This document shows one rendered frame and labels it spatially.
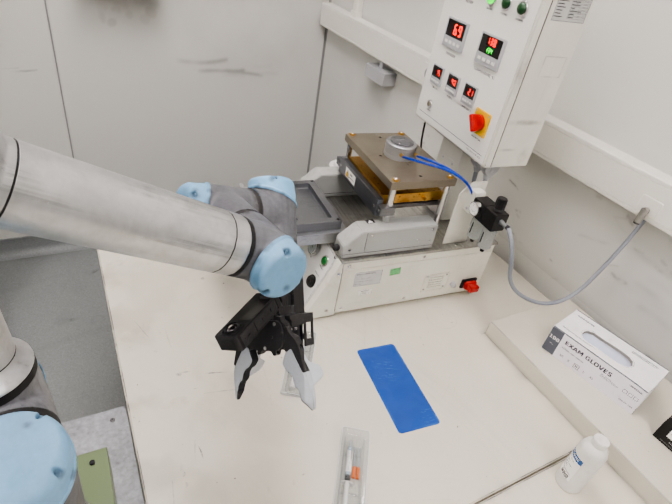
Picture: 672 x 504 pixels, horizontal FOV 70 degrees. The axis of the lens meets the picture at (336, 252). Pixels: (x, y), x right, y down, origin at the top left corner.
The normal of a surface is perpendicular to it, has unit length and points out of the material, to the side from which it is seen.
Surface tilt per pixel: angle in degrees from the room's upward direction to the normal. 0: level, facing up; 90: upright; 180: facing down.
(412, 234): 90
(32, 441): 4
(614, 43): 90
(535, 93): 90
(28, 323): 0
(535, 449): 0
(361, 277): 90
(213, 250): 82
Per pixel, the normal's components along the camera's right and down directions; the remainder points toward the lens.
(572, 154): -0.88, 0.16
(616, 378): -0.76, 0.24
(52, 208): 0.65, 0.42
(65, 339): 0.15, -0.80
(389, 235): 0.37, 0.59
